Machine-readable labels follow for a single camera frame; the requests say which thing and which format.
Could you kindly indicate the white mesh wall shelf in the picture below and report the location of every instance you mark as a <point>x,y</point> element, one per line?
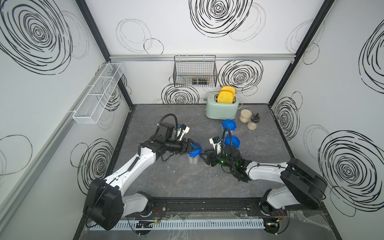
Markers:
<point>95,102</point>

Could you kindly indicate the clear plastic container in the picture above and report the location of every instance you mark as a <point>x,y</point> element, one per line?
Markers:
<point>194,159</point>

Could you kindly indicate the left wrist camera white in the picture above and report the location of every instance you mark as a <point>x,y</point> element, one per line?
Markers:
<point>182,130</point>

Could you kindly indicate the yellow sponge toast back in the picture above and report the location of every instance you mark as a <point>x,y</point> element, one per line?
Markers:
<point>229,88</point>

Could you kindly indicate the clear container blue lid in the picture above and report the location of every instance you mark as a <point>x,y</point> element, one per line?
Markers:
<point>233,141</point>
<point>230,124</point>

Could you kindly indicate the beige round jar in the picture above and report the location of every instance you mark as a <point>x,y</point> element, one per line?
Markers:
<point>245,116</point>

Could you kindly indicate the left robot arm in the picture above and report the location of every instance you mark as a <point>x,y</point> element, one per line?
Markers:
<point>115,185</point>

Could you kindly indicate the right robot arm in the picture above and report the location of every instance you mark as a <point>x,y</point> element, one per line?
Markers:
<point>302,185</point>

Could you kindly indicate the far clear container blue lid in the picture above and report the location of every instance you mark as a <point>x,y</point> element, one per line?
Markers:
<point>230,124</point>

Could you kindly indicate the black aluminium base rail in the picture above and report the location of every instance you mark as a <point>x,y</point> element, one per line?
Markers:
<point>204,207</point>

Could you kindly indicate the middle clear container blue lid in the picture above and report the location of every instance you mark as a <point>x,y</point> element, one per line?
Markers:
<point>233,141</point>

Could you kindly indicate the black wire wall basket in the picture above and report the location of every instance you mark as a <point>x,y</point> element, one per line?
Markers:
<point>195,71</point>

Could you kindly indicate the yellow sponge toast front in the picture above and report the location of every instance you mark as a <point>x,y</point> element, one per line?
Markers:
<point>225,97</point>

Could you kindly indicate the mint green toaster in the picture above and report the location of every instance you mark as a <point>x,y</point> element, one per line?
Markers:
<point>220,111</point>

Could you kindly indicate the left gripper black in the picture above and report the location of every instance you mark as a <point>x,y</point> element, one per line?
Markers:
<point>182,149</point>

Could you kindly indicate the small bottle black cap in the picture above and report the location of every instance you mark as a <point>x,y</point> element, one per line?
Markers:
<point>253,122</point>

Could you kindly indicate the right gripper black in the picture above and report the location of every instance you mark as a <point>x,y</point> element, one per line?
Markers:
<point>213,156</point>

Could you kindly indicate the white slotted cable duct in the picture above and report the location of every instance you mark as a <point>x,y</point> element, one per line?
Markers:
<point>217,224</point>

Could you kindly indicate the yellow sponge toast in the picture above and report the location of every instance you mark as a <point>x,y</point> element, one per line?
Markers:
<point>229,88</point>
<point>225,97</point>

